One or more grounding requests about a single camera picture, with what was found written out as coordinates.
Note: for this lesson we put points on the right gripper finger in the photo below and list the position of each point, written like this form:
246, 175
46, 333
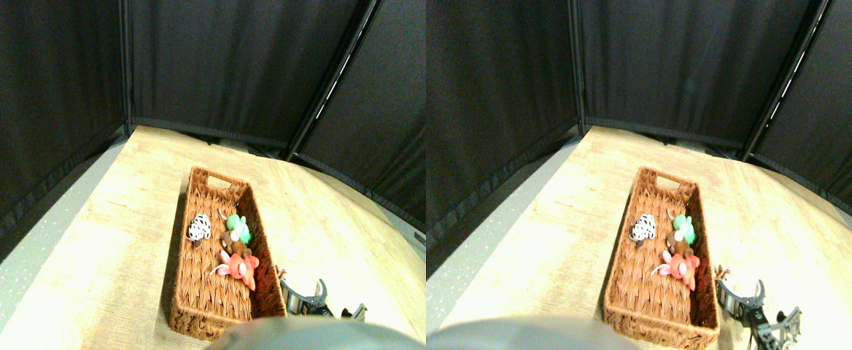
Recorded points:
296, 299
761, 293
323, 293
732, 300

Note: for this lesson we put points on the orange and white toy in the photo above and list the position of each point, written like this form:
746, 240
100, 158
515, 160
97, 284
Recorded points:
722, 273
281, 274

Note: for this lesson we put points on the red toy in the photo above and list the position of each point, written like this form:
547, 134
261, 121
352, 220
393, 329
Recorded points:
680, 268
238, 267

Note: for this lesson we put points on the brown toy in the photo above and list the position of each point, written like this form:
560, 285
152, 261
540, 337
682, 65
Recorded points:
678, 244
232, 243

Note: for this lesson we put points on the green toy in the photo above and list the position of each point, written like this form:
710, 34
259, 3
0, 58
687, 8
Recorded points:
238, 227
683, 227

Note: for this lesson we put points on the black and white spotted toy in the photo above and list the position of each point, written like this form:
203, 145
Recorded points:
643, 228
199, 228

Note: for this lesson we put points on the brown wicker basket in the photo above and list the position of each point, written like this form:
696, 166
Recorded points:
200, 299
634, 299

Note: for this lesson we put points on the black curtain stand pole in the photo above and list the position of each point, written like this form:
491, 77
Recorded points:
128, 69
577, 69
328, 82
783, 82

